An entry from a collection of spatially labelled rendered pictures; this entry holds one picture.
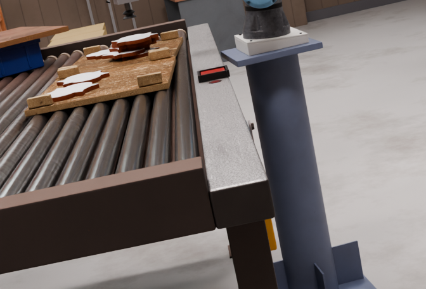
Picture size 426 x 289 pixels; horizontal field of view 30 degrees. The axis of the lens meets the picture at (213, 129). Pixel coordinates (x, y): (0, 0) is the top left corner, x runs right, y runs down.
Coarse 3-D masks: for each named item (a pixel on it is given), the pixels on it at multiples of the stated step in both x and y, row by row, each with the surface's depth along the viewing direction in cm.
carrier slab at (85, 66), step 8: (168, 40) 265; (176, 40) 261; (176, 48) 242; (80, 64) 250; (88, 64) 247; (96, 64) 243; (104, 64) 239; (112, 64) 236; (120, 64) 232; (128, 64) 229; (80, 72) 232
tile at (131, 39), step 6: (132, 36) 244; (138, 36) 241; (144, 36) 237; (150, 36) 238; (156, 36) 239; (114, 42) 241; (120, 42) 235; (126, 42) 235; (132, 42) 234; (138, 42) 234
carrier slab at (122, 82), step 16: (144, 64) 223; (160, 64) 217; (112, 80) 206; (128, 80) 201; (80, 96) 192; (96, 96) 188; (112, 96) 188; (128, 96) 188; (32, 112) 189; (48, 112) 189
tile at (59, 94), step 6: (78, 84) 203; (84, 84) 201; (90, 84) 199; (96, 84) 198; (60, 90) 200; (66, 90) 198; (72, 90) 196; (78, 90) 194; (84, 90) 195; (90, 90) 197; (54, 96) 192; (60, 96) 191; (66, 96) 192; (72, 96) 193
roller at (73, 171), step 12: (96, 108) 182; (108, 108) 187; (96, 120) 170; (84, 132) 159; (96, 132) 162; (84, 144) 150; (96, 144) 157; (72, 156) 142; (84, 156) 143; (72, 168) 134; (84, 168) 138; (60, 180) 128; (72, 180) 129
